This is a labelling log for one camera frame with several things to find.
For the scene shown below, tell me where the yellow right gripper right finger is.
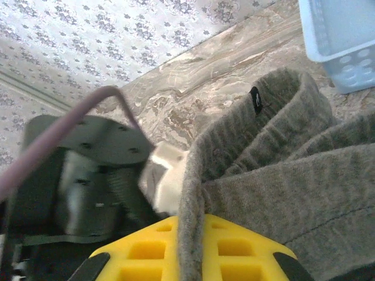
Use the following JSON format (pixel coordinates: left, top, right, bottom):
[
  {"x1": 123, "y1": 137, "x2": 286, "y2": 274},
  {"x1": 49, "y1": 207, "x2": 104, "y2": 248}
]
[{"x1": 202, "y1": 214, "x2": 314, "y2": 281}]

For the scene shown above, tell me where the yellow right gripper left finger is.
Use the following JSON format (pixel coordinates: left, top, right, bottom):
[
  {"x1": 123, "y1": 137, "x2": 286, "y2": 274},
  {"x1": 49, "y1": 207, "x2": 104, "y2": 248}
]
[{"x1": 67, "y1": 215, "x2": 180, "y2": 281}]

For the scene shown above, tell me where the grey knit garment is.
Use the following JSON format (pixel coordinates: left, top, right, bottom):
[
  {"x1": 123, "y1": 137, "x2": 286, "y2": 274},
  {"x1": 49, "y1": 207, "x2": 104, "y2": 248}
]
[{"x1": 178, "y1": 67, "x2": 375, "y2": 281}]

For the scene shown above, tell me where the light blue plastic basket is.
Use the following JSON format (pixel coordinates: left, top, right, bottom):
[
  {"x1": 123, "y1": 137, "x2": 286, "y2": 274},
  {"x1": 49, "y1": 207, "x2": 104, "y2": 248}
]
[{"x1": 298, "y1": 0, "x2": 375, "y2": 95}]

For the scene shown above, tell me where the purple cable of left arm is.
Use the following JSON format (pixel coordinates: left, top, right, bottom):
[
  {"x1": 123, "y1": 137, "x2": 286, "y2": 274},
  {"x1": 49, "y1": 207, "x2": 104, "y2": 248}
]
[{"x1": 0, "y1": 86, "x2": 155, "y2": 203}]

